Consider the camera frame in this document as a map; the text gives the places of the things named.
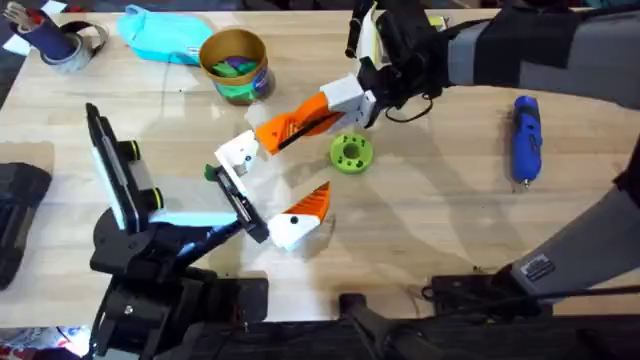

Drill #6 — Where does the blue electric screwdriver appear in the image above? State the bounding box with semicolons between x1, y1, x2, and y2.
510;95;545;190

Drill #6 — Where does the cyan soft bag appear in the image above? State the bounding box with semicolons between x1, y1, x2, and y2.
115;4;215;67

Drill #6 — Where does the green disc with holes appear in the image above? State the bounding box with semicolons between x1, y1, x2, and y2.
328;132;375;176

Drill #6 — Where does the left wrist black plate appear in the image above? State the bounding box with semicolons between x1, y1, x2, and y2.
84;102;142;235

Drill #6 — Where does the colourful printed box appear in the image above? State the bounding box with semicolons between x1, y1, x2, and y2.
0;325;92;360

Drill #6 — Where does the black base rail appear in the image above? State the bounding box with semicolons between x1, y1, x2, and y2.
184;293;640;360

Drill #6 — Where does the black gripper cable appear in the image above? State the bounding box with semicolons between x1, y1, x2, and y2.
383;93;435;125

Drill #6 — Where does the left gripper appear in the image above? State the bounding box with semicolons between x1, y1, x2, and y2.
146;130;333;261

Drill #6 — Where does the grey tape roll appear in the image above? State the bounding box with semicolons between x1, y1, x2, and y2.
41;20;110;75

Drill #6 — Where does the black power box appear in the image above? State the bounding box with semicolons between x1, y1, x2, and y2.
430;273;554;317

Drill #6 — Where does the brown tub with toys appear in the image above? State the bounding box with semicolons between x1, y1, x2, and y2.
198;28;277;107

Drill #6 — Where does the dark blue holder with tools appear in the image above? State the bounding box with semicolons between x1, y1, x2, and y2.
1;0;77;62

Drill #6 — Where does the black soft case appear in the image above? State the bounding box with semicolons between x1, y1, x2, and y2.
0;161;53;292

